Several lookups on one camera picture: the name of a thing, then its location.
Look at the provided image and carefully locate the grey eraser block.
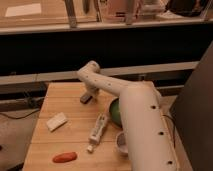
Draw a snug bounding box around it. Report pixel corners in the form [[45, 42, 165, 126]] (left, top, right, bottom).
[[80, 93, 92, 104]]

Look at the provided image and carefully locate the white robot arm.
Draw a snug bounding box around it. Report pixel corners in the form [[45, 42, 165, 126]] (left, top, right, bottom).
[[77, 61, 180, 171]]

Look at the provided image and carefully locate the green bowl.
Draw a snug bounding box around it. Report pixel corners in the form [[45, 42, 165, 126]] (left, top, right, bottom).
[[109, 98, 122, 127]]

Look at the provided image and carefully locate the white tube with cap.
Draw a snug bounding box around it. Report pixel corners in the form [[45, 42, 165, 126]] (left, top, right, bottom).
[[87, 114, 108, 153]]

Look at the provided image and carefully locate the white sponge block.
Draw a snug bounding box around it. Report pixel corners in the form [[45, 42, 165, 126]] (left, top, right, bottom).
[[46, 112, 68, 132]]

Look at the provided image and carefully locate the white paper cup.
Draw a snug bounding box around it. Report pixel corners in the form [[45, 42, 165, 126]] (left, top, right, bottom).
[[115, 131, 128, 156]]

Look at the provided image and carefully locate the orange carrot toy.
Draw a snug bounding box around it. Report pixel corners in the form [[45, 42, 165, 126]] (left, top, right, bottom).
[[52, 152, 77, 163]]

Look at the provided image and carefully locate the white paper sheet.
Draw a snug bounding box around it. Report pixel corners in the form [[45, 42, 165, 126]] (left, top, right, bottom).
[[5, 3, 42, 17]]

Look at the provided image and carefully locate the dark bag top right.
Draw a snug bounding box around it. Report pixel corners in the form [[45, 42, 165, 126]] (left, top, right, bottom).
[[165, 0, 209, 17]]

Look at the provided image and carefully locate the black cable on floor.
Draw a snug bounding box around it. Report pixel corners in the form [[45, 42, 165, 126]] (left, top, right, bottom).
[[0, 108, 42, 121]]

